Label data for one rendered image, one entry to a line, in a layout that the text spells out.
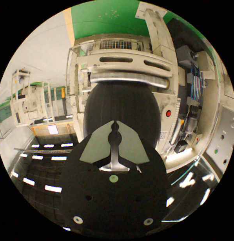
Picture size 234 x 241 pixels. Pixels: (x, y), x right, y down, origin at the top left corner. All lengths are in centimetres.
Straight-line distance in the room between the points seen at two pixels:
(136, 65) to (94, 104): 20
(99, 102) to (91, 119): 6
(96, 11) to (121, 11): 25
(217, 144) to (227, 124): 14
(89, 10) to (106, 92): 101
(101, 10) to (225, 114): 129
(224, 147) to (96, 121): 73
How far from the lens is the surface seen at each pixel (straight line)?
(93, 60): 30
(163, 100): 45
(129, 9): 106
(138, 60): 30
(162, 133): 54
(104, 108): 22
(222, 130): 64
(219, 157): 67
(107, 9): 106
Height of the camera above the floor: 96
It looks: 21 degrees up
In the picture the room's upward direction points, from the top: 179 degrees counter-clockwise
